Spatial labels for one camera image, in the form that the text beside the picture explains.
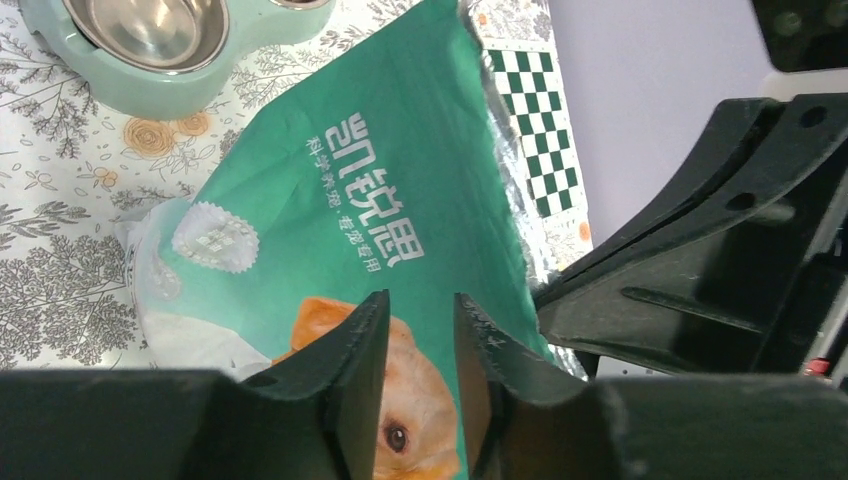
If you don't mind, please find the floral patterned table mat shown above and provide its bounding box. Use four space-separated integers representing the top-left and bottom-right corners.
1 1 593 370

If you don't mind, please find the green pet food bag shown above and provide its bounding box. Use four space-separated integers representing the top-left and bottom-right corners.
119 1 557 479

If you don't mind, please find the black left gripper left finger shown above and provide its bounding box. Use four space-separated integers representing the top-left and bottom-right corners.
1 291 390 479

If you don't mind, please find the mint green double bowl stand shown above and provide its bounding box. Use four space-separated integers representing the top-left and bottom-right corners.
20 0 335 120

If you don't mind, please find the green white checkerboard mat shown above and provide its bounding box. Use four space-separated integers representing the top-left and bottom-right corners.
486 49 588 218

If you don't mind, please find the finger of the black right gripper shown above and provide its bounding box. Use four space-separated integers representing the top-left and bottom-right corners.
534 93 847 305
539 192 847 373

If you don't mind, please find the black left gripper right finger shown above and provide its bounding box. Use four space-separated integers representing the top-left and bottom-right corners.
454 294 847 479

